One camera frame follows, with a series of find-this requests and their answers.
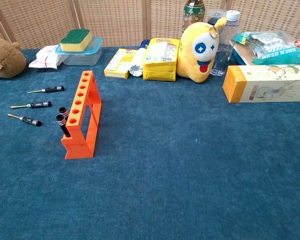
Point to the orange screwdriver rack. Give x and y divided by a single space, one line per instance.
83 143

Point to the white bottle blue cap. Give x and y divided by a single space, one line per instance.
137 65

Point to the blue table cloth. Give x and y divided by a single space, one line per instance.
165 175

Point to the yellow snack bag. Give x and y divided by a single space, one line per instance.
160 60

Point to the small yellow carton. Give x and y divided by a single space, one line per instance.
120 62

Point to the yellow plush toy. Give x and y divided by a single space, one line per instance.
190 62

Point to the clear container blue lid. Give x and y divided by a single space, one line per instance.
85 57

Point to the wicker folding screen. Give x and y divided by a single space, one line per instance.
115 20

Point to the yellow green sponge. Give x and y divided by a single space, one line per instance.
75 40

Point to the clear water bottle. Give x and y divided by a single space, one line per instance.
227 37

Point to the green tea bottle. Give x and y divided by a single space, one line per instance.
193 12

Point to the orange white long carton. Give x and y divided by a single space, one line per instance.
265 85

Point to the white tissue packet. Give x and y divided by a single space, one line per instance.
45 58

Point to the clear lidded drink cup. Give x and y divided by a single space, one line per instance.
215 15

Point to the teal snack bag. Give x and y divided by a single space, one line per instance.
277 53

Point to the brown plush capybara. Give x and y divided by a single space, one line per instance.
5 60

